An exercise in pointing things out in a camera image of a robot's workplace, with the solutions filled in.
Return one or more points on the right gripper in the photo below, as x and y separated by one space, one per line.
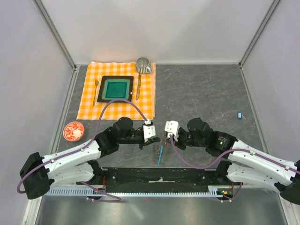
177 144

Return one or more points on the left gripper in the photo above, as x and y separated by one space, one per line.
150 141

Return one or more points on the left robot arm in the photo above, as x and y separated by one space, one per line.
39 174

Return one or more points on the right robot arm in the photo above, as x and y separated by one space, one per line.
238 161

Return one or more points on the gold knife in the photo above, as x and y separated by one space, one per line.
138 87

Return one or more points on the black green square plate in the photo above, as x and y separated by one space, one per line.
115 87

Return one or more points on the grey striped mug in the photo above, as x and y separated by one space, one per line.
143 65

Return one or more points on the blue tag key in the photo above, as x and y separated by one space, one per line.
240 115

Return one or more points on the red white patterned bowl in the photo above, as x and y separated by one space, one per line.
73 131

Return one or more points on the gold fork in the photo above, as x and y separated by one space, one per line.
95 90

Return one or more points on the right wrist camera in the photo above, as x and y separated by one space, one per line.
172 129

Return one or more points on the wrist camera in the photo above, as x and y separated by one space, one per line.
172 129
148 130

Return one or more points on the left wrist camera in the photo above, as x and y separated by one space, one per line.
148 130

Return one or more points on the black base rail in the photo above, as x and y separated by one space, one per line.
157 180

